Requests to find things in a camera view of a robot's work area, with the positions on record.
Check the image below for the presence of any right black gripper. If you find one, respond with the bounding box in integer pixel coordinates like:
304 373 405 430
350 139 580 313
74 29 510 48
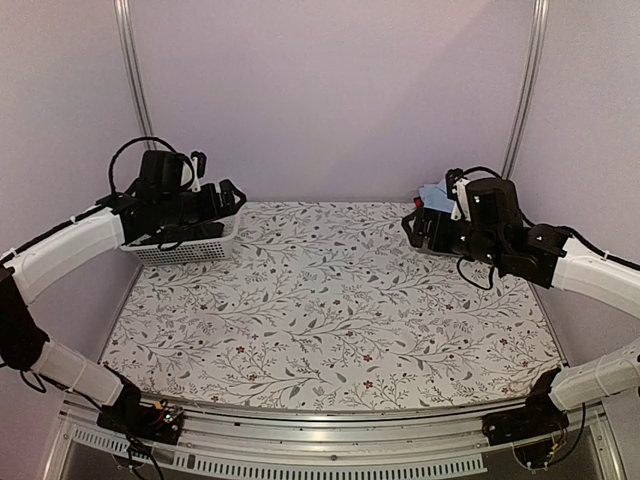
403 206 504 268

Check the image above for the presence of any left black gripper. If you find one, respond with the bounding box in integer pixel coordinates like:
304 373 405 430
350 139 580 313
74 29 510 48
158 178 246 231

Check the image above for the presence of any black pinstriped long sleeve shirt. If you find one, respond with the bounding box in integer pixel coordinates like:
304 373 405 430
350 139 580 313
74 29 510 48
140 221 224 248

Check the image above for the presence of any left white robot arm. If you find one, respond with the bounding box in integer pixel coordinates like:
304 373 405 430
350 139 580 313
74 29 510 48
1 137 247 434

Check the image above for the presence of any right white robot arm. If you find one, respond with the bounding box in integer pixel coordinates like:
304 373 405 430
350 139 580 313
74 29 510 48
401 167 639 436

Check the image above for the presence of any light blue folded shirt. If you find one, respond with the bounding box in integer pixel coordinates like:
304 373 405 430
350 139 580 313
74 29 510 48
418 179 463 220

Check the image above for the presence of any white plastic basket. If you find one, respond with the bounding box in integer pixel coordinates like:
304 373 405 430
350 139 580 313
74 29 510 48
120 212 241 266

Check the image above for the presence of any floral patterned table mat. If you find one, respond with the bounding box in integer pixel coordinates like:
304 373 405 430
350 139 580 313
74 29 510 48
102 203 563 411

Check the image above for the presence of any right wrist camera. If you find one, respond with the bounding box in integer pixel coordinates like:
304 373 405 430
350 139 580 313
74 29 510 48
445 168 470 221

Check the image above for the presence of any left aluminium frame post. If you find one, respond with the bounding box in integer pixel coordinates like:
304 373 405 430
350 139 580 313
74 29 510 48
113 0 153 136

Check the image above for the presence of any aluminium frame post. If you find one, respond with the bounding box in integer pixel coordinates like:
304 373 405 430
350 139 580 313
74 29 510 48
113 0 153 136
501 0 549 178

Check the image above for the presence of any aluminium front rail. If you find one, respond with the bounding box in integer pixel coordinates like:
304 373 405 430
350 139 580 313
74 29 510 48
43 397 630 479

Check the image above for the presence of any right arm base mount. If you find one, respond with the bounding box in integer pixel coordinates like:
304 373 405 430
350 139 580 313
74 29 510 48
482 400 569 446

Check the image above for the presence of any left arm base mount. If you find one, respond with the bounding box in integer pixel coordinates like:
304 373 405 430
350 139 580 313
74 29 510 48
97 396 184 445

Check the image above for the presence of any right aluminium frame post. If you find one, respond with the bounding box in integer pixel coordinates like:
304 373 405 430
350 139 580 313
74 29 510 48
501 0 549 178

